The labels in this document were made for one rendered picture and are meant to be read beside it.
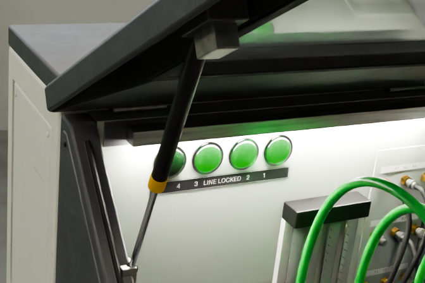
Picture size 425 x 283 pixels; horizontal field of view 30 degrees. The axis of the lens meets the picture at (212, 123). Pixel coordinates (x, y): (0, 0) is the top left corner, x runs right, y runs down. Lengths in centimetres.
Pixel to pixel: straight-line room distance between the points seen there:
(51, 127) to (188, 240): 27
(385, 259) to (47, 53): 69
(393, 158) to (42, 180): 57
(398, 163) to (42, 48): 61
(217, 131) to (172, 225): 17
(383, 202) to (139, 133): 50
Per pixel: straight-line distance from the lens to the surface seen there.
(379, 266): 145
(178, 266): 121
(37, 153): 120
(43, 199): 119
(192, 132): 108
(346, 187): 109
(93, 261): 100
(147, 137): 106
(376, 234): 119
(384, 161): 134
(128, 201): 112
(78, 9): 479
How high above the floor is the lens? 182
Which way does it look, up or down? 20 degrees down
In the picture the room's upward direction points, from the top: 6 degrees clockwise
